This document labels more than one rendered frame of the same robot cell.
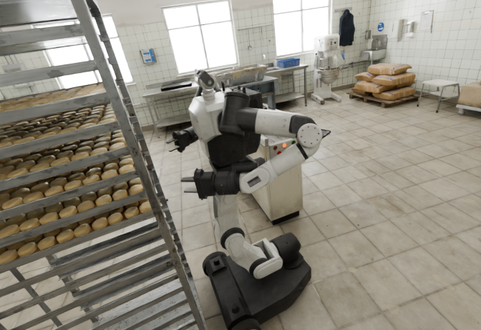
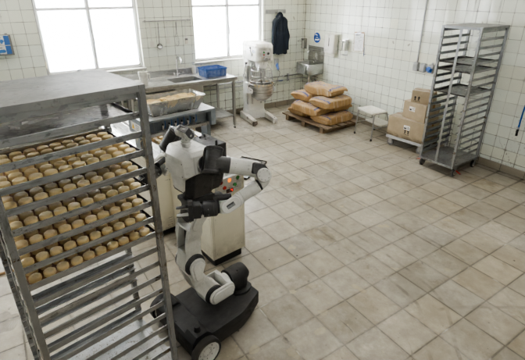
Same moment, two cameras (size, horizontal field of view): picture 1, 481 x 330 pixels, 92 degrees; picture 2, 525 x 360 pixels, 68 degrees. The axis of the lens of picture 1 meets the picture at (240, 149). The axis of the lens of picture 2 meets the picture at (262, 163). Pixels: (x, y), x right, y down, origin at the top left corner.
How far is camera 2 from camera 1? 128 cm
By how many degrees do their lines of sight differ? 22
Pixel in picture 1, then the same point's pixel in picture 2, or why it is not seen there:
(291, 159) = (253, 190)
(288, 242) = (237, 269)
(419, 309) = (341, 308)
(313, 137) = (266, 176)
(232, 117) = (214, 163)
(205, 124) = (188, 167)
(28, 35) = (112, 120)
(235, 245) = (198, 269)
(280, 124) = (246, 168)
